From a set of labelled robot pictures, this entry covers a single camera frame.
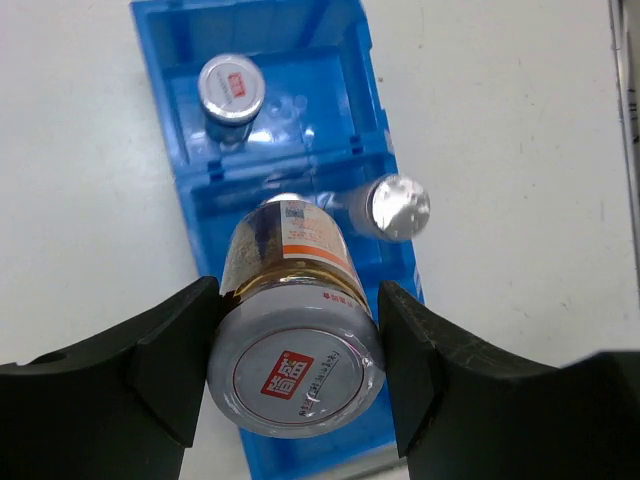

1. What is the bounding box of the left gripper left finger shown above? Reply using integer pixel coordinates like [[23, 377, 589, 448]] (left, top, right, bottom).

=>
[[1, 277, 221, 479]]

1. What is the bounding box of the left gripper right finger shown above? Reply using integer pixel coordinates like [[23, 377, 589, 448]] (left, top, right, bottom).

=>
[[378, 281, 639, 479]]

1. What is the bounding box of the red-label spice jar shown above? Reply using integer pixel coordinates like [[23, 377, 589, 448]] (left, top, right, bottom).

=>
[[197, 53, 266, 145], [207, 199, 385, 438]]

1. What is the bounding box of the silver-cap salt shaker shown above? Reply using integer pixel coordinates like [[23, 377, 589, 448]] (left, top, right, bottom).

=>
[[259, 192, 314, 213], [346, 173, 431, 243]]

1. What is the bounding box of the near blue storage bin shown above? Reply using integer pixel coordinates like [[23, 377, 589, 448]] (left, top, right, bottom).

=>
[[240, 386, 396, 479]]

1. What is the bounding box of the blue storage bin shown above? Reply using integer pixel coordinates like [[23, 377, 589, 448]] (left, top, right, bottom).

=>
[[175, 150, 424, 302], [131, 1, 391, 177], [240, 386, 396, 479]]

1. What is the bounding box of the middle blue storage bin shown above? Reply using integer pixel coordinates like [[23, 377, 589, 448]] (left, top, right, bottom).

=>
[[175, 150, 424, 302]]

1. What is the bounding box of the far blue storage bin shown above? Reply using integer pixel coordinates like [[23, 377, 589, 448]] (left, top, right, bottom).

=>
[[131, 1, 391, 177]]

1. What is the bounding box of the aluminium frame rail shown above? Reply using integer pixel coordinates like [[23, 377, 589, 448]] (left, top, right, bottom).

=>
[[607, 0, 640, 241]]

